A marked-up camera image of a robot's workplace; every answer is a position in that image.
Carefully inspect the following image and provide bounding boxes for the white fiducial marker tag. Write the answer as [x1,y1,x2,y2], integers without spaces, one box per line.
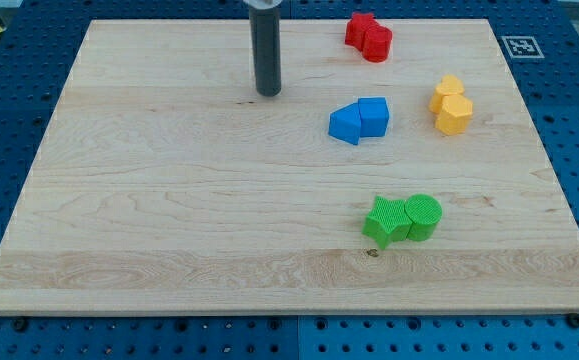
[501,35,544,59]

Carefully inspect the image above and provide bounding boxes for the yellow heart block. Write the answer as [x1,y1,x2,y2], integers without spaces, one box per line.
[428,74,465,114]

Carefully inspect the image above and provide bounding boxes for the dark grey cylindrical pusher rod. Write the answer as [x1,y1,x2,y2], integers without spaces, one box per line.
[248,3,281,97]

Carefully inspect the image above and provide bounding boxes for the red star block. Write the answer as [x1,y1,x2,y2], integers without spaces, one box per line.
[344,12,378,52]

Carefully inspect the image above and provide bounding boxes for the light wooden board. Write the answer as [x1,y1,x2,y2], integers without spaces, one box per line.
[0,19,579,317]

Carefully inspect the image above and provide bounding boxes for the green circle block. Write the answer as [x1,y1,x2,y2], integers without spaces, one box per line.
[405,194,443,241]

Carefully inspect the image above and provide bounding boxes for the blue triangle block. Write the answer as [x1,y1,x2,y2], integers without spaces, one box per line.
[328,103,361,145]

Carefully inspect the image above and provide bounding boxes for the silver rod mount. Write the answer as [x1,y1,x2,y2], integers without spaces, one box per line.
[243,0,282,9]

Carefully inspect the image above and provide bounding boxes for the blue cube block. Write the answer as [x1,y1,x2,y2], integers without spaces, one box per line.
[358,97,390,137]

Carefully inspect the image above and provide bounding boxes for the yellow hexagon block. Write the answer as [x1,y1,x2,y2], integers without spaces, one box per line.
[435,94,473,135]

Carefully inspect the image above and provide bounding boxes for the green star block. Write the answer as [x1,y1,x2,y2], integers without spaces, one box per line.
[362,196,413,250]

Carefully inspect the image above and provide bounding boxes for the red circle block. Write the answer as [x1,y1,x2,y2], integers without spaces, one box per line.
[362,25,393,63]

